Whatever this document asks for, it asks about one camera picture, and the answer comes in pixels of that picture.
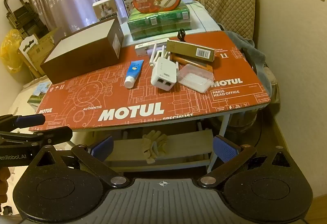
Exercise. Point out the yellow plastic bag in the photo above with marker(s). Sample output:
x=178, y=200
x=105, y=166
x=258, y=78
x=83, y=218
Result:
x=10, y=53

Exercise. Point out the white photo carton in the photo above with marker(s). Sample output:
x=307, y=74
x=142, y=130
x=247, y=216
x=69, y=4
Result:
x=105, y=8

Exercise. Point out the orange flat object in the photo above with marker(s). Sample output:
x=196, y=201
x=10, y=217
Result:
x=184, y=60

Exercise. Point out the beige quilted cloth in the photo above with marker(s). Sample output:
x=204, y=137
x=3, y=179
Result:
x=227, y=2

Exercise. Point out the gold long box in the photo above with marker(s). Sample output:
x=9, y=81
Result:
x=189, y=50

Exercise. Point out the wooden lower shelf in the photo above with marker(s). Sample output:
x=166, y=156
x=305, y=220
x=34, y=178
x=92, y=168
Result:
x=189, y=144

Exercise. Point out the white long carton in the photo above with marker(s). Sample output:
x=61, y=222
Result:
x=145, y=49

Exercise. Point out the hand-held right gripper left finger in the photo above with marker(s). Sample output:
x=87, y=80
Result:
x=102, y=148

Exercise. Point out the black power plug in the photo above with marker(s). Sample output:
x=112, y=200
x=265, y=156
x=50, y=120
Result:
x=181, y=34

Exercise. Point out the grey round container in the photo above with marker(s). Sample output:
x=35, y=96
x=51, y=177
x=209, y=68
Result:
x=240, y=122

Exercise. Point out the clear plastic box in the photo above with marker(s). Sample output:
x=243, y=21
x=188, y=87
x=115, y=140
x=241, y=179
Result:
x=195, y=78

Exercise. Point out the brown cardboard box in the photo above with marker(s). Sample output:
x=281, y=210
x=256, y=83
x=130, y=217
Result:
x=38, y=50

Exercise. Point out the white storage bin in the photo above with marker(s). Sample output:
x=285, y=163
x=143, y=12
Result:
x=81, y=53

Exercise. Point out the white antenna router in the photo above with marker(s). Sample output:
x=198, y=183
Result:
x=162, y=74

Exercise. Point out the grey cloth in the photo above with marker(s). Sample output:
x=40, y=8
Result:
x=253, y=53

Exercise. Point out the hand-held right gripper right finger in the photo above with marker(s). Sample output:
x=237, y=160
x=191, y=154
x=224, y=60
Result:
x=225, y=149

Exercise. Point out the green milk carton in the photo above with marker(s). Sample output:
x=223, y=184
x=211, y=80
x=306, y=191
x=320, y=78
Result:
x=38, y=92

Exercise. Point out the blue and white tube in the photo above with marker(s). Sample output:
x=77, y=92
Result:
x=133, y=72

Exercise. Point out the green tissue pack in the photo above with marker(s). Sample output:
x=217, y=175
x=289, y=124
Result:
x=158, y=23

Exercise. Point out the black folding rack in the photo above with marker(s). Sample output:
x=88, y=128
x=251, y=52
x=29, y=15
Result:
x=23, y=17

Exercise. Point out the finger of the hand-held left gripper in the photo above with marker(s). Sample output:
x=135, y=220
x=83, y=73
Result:
x=51, y=135
x=29, y=120

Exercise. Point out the beige work gloves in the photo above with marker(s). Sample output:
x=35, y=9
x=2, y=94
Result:
x=154, y=144

